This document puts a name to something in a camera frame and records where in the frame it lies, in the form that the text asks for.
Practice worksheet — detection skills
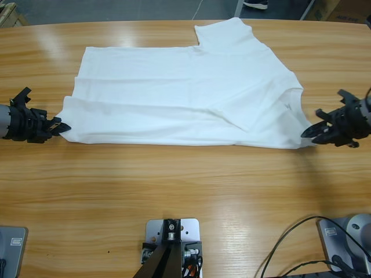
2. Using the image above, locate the white mounting plate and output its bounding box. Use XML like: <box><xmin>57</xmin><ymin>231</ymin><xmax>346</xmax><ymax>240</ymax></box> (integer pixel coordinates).
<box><xmin>144</xmin><ymin>218</ymin><xmax>203</xmax><ymax>278</ymax></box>

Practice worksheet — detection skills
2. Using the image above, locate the grey base with cables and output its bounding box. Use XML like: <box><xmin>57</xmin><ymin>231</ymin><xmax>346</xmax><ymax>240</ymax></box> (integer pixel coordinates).
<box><xmin>254</xmin><ymin>215</ymin><xmax>371</xmax><ymax>278</ymax></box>

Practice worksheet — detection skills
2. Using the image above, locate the wooden pallet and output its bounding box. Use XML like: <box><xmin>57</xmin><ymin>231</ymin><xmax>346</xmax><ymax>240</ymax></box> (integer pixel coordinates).
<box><xmin>0</xmin><ymin>0</ymin><xmax>29</xmax><ymax>29</ymax></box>

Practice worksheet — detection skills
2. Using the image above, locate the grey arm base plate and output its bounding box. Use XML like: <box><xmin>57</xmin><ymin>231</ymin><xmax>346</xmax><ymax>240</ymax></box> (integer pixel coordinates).
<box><xmin>316</xmin><ymin>214</ymin><xmax>371</xmax><ymax>273</ymax></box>
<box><xmin>0</xmin><ymin>225</ymin><xmax>29</xmax><ymax>278</ymax></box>

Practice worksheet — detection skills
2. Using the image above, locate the black plug cable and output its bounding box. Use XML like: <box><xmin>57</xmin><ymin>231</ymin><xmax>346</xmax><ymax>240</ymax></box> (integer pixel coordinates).
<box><xmin>331</xmin><ymin>254</ymin><xmax>371</xmax><ymax>278</ymax></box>

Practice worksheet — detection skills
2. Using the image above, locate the black corner bracket silver knob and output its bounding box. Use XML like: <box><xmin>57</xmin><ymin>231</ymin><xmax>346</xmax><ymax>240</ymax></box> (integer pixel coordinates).
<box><xmin>181</xmin><ymin>240</ymin><xmax>203</xmax><ymax>263</ymax></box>
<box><xmin>140</xmin><ymin>242</ymin><xmax>159</xmax><ymax>265</ymax></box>

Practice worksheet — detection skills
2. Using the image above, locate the thin white floor cable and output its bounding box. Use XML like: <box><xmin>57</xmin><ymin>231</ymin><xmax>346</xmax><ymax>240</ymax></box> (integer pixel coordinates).
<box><xmin>193</xmin><ymin>0</ymin><xmax>205</xmax><ymax>20</ymax></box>

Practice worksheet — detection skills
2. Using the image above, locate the white T-shirt black logo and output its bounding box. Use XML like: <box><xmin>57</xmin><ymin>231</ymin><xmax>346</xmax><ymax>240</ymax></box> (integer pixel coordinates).
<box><xmin>53</xmin><ymin>17</ymin><xmax>317</xmax><ymax>150</ymax></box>

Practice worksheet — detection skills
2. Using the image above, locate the thin brown twisted cable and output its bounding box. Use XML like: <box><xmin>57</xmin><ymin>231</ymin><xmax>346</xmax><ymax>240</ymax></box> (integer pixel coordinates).
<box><xmin>285</xmin><ymin>259</ymin><xmax>334</xmax><ymax>278</ymax></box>

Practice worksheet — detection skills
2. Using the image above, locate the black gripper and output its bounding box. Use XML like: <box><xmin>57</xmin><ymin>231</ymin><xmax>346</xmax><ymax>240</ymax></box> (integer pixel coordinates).
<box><xmin>300</xmin><ymin>103</ymin><xmax>371</xmax><ymax>148</ymax></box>
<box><xmin>5</xmin><ymin>105</ymin><xmax>72</xmax><ymax>145</ymax></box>

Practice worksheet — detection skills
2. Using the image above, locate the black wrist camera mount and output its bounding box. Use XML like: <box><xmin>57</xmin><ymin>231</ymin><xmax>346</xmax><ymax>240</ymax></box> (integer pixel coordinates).
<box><xmin>9</xmin><ymin>86</ymin><xmax>32</xmax><ymax>107</ymax></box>
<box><xmin>337</xmin><ymin>89</ymin><xmax>362</xmax><ymax>107</ymax></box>

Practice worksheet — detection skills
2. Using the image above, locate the orange and black wire bundle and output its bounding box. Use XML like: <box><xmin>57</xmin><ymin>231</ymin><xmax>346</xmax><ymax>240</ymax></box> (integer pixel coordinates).
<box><xmin>181</xmin><ymin>256</ymin><xmax>204</xmax><ymax>278</ymax></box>

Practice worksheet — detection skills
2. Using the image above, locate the cardboard box black lettering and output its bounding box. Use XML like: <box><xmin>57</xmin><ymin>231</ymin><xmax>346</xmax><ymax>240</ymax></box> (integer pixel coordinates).
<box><xmin>326</xmin><ymin>0</ymin><xmax>371</xmax><ymax>23</ymax></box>

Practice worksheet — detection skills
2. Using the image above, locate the dark camera post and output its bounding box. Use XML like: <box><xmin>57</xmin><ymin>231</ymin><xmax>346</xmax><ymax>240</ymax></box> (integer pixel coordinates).
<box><xmin>135</xmin><ymin>219</ymin><xmax>186</xmax><ymax>278</ymax></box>

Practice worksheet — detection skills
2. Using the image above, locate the white upright metal leg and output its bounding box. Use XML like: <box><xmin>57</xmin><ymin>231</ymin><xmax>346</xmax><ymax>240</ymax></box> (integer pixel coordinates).
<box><xmin>234</xmin><ymin>0</ymin><xmax>248</xmax><ymax>17</ymax></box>

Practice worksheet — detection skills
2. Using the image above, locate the cardboard box green print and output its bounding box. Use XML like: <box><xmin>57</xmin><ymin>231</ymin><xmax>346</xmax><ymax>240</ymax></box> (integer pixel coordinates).
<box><xmin>307</xmin><ymin>0</ymin><xmax>331</xmax><ymax>21</ymax></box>

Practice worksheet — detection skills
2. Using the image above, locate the white slanted metal leg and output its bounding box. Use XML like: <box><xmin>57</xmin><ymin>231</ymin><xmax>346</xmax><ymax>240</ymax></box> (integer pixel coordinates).
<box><xmin>299</xmin><ymin>0</ymin><xmax>317</xmax><ymax>21</ymax></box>

